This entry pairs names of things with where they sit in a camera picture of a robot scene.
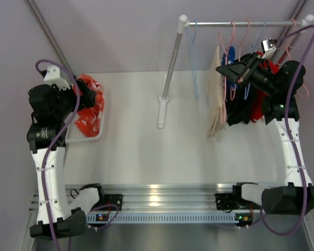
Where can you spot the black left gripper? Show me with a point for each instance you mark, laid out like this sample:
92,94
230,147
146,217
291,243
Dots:
78,92

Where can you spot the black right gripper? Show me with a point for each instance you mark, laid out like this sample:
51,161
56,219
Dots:
245,72

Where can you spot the blue patterned trousers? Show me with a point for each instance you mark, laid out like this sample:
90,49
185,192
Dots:
230,59

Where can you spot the orange white patterned trousers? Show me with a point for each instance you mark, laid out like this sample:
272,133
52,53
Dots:
89,123

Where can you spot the beige drawstring trousers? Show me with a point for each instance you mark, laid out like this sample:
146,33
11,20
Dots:
216,105

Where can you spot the blue wire hanger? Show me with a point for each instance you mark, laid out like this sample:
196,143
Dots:
192,53

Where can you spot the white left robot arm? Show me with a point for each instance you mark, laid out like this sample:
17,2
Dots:
58,218

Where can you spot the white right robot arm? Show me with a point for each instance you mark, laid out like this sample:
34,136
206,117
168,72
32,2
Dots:
293,189

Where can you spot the blue hanger with black trousers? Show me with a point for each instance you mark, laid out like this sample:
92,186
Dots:
255,48

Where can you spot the red trousers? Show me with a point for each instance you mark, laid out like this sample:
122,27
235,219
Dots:
256,109

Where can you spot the white plastic basket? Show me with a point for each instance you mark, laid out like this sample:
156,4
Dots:
74,135

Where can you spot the white clothes rack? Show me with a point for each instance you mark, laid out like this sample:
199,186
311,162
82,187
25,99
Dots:
183,24

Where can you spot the black drawstring trousers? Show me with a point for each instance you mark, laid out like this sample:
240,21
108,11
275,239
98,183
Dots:
239,110

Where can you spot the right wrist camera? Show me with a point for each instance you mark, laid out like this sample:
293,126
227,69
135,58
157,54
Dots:
268,48

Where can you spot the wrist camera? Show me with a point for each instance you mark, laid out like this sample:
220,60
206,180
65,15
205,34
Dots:
268,48
54,76

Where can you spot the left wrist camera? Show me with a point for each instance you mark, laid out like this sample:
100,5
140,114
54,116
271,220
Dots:
54,76

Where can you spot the grey slotted cable duct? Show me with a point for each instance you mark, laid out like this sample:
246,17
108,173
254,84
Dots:
163,218

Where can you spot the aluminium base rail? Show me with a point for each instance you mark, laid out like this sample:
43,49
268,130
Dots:
135,198

